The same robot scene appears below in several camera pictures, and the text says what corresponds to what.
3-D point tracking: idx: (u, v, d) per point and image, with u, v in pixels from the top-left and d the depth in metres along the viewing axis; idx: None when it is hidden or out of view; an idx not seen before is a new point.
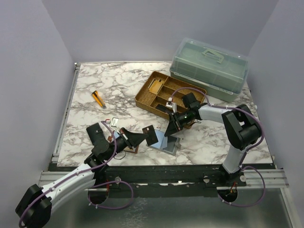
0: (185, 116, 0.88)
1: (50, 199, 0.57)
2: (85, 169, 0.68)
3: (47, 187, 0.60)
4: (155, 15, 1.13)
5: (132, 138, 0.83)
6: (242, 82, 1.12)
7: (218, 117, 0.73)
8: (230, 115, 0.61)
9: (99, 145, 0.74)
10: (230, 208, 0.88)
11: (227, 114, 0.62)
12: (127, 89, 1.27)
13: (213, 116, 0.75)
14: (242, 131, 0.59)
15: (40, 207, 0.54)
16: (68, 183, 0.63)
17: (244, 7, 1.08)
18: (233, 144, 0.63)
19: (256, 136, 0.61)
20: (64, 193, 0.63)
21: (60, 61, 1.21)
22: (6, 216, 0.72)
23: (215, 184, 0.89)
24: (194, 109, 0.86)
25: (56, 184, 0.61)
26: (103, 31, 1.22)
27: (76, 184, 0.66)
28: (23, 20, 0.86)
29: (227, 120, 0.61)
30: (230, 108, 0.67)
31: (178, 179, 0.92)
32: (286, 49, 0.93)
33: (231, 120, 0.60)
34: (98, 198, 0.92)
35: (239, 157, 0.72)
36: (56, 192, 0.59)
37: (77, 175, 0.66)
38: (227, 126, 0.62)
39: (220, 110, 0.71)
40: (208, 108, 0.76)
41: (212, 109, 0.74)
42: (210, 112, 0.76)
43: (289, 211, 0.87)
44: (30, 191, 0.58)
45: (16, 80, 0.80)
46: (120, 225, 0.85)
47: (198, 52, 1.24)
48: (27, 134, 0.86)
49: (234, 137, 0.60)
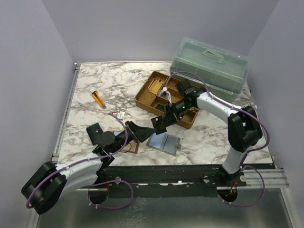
0: (183, 106, 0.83)
1: (64, 176, 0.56)
2: (94, 157, 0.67)
3: (61, 166, 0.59)
4: (155, 16, 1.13)
5: (140, 132, 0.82)
6: (242, 82, 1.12)
7: (219, 112, 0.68)
8: (237, 119, 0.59)
9: (105, 138, 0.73)
10: (230, 208, 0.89)
11: (234, 118, 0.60)
12: (127, 89, 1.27)
13: (214, 110, 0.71)
14: (245, 136, 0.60)
15: (54, 184, 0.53)
16: (80, 167, 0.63)
17: (244, 7, 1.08)
18: (235, 146, 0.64)
19: (257, 140, 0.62)
20: (74, 175, 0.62)
21: (60, 60, 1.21)
22: (6, 217, 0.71)
23: (214, 184, 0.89)
24: (190, 95, 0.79)
25: (71, 164, 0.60)
26: (103, 30, 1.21)
27: (85, 170, 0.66)
28: (22, 20, 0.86)
29: (233, 124, 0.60)
30: (235, 109, 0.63)
31: (178, 179, 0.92)
32: (286, 49, 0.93)
33: (237, 125, 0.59)
34: (98, 198, 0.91)
35: (239, 159, 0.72)
36: (70, 171, 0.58)
37: (88, 162, 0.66)
38: (231, 128, 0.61)
39: (224, 107, 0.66)
40: (209, 100, 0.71)
41: (213, 103, 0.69)
42: (208, 105, 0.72)
43: (289, 211, 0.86)
44: (42, 168, 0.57)
45: (16, 80, 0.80)
46: (120, 225, 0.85)
47: (198, 52, 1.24)
48: (26, 134, 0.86)
49: (236, 140, 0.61)
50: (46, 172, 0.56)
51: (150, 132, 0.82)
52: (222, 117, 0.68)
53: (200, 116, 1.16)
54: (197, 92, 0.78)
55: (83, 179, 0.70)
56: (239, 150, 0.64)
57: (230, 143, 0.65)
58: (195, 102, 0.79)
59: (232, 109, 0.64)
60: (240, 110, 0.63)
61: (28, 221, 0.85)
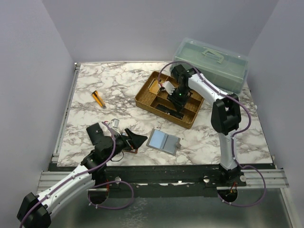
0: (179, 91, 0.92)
1: (46, 206, 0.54)
2: (80, 173, 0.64)
3: (43, 194, 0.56)
4: (154, 15, 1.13)
5: (135, 139, 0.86)
6: (242, 82, 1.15)
7: (207, 98, 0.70)
8: (222, 105, 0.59)
9: (103, 142, 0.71)
10: (230, 208, 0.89)
11: (219, 103, 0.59)
12: (127, 89, 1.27)
13: (202, 92, 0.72)
14: (224, 120, 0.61)
15: (39, 217, 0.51)
16: (65, 188, 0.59)
17: (244, 7, 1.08)
18: (215, 128, 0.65)
19: (236, 124, 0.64)
20: (62, 197, 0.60)
21: (60, 60, 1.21)
22: (7, 217, 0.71)
23: (214, 184, 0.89)
24: (183, 74, 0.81)
25: (52, 191, 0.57)
26: (103, 30, 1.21)
27: (74, 187, 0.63)
28: (22, 20, 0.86)
29: (217, 109, 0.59)
30: (222, 95, 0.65)
31: (178, 179, 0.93)
32: (285, 50, 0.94)
33: (220, 110, 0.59)
34: (98, 198, 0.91)
35: (228, 146, 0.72)
36: (52, 199, 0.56)
37: (74, 179, 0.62)
38: (214, 113, 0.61)
39: (212, 91, 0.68)
40: (200, 83, 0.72)
41: (203, 86, 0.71)
42: (198, 88, 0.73)
43: (289, 211, 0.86)
44: (25, 201, 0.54)
45: (16, 80, 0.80)
46: (120, 225, 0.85)
47: (198, 52, 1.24)
48: (26, 134, 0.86)
49: (216, 123, 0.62)
50: (28, 204, 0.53)
51: (143, 139, 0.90)
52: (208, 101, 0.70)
53: (200, 116, 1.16)
54: (189, 72, 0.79)
55: (81, 190, 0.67)
56: (219, 132, 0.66)
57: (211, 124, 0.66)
58: (186, 81, 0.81)
59: (218, 94, 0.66)
60: (227, 97, 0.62)
61: None
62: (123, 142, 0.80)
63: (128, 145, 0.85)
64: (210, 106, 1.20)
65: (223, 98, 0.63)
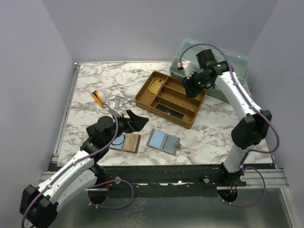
0: (198, 80, 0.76)
1: (49, 197, 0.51)
2: (80, 158, 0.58)
3: (44, 185, 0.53)
4: (155, 15, 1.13)
5: (137, 120, 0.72)
6: (242, 82, 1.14)
7: (234, 105, 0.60)
8: (251, 122, 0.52)
9: (103, 123, 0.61)
10: (230, 208, 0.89)
11: (248, 119, 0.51)
12: (127, 89, 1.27)
13: (230, 97, 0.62)
14: (248, 137, 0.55)
15: (42, 208, 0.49)
16: (66, 176, 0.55)
17: (244, 7, 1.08)
18: (235, 139, 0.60)
19: (258, 140, 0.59)
20: (65, 186, 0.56)
21: (60, 60, 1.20)
22: (6, 217, 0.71)
23: (214, 184, 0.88)
24: (212, 67, 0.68)
25: (52, 181, 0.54)
26: (103, 30, 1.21)
27: (77, 174, 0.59)
28: (22, 20, 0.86)
29: (245, 126, 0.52)
30: (254, 109, 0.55)
31: (178, 179, 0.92)
32: (285, 50, 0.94)
33: (248, 128, 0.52)
34: (98, 198, 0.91)
35: (241, 157, 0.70)
36: (53, 189, 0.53)
37: (75, 165, 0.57)
38: (240, 126, 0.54)
39: (242, 102, 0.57)
40: (231, 85, 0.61)
41: (234, 90, 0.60)
42: (226, 90, 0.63)
43: (289, 211, 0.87)
44: (25, 194, 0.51)
45: (16, 80, 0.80)
46: (120, 225, 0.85)
47: (198, 52, 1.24)
48: (26, 134, 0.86)
49: (239, 136, 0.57)
50: (29, 197, 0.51)
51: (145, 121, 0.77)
52: (234, 109, 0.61)
53: (200, 116, 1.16)
54: (215, 68, 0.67)
55: None
56: (237, 145, 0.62)
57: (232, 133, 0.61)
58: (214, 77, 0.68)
59: (250, 107, 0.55)
60: (258, 113, 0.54)
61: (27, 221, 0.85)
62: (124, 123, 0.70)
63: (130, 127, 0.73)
64: (210, 106, 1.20)
65: (253, 113, 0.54)
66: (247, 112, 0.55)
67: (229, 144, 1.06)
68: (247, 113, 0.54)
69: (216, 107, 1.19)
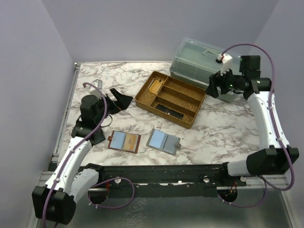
0: (231, 83, 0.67)
1: (63, 189, 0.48)
2: (78, 144, 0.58)
3: (51, 181, 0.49)
4: (155, 15, 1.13)
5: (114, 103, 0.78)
6: None
7: (261, 130, 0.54)
8: (272, 155, 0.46)
9: (87, 102, 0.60)
10: (230, 208, 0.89)
11: (269, 152, 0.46)
12: (127, 89, 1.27)
13: (258, 121, 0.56)
14: (263, 168, 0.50)
15: (58, 202, 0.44)
16: (71, 166, 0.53)
17: (245, 7, 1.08)
18: (250, 165, 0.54)
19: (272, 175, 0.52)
20: (72, 176, 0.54)
21: (60, 61, 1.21)
22: (7, 217, 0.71)
23: (214, 184, 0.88)
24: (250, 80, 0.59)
25: (58, 173, 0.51)
26: (103, 30, 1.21)
27: (79, 161, 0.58)
28: (22, 20, 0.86)
29: (263, 157, 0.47)
30: (280, 143, 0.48)
31: (178, 179, 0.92)
32: (285, 50, 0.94)
33: (268, 160, 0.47)
34: (98, 198, 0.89)
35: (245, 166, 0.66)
36: (63, 180, 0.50)
37: (74, 152, 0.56)
38: (260, 153, 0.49)
39: (270, 130, 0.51)
40: (264, 109, 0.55)
41: (265, 115, 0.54)
42: (257, 112, 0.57)
43: (289, 211, 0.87)
44: (34, 196, 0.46)
45: (16, 80, 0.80)
46: (120, 225, 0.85)
47: (198, 52, 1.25)
48: (26, 134, 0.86)
49: (255, 163, 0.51)
50: (42, 196, 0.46)
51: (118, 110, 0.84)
52: (259, 134, 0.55)
53: (200, 116, 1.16)
54: (251, 84, 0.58)
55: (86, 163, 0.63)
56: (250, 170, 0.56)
57: (249, 156, 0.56)
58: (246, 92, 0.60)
59: (277, 139, 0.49)
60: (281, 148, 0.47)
61: (27, 221, 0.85)
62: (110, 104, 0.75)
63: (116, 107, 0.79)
64: (210, 106, 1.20)
65: (278, 147, 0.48)
66: (271, 143, 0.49)
67: (229, 144, 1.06)
68: (271, 145, 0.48)
69: (216, 107, 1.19)
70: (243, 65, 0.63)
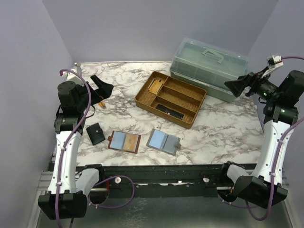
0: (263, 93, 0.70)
1: (68, 190, 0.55)
2: (68, 138, 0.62)
3: (54, 185, 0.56)
4: (154, 15, 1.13)
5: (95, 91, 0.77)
6: None
7: (261, 159, 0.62)
8: (255, 183, 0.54)
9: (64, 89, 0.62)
10: (230, 208, 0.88)
11: (255, 180, 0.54)
12: (127, 89, 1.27)
13: (264, 146, 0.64)
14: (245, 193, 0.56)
15: (68, 202, 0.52)
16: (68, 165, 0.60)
17: (244, 7, 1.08)
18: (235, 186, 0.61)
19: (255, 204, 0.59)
20: (73, 173, 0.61)
21: (60, 60, 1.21)
22: (6, 217, 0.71)
23: (215, 184, 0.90)
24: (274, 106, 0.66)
25: (59, 177, 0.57)
26: (103, 30, 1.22)
27: (74, 156, 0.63)
28: (22, 21, 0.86)
29: (249, 183, 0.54)
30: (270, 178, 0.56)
31: (178, 179, 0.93)
32: (285, 49, 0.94)
33: (251, 186, 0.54)
34: (97, 198, 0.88)
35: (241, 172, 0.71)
36: (66, 181, 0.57)
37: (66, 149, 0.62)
38: (246, 179, 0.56)
39: (269, 162, 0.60)
40: (273, 138, 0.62)
41: (271, 147, 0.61)
42: (268, 139, 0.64)
43: (289, 211, 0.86)
44: (44, 204, 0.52)
45: (16, 80, 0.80)
46: (120, 225, 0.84)
47: (198, 52, 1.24)
48: (26, 134, 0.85)
49: (239, 187, 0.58)
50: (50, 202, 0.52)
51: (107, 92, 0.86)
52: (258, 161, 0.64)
53: (200, 116, 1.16)
54: (274, 110, 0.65)
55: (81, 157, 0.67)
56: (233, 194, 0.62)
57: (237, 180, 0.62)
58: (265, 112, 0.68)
59: (270, 173, 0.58)
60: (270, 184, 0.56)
61: (27, 221, 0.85)
62: (93, 94, 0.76)
63: (98, 96, 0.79)
64: (210, 106, 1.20)
65: (268, 180, 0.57)
66: (264, 175, 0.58)
67: (229, 144, 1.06)
68: (261, 176, 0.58)
69: (216, 107, 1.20)
70: (284, 87, 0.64)
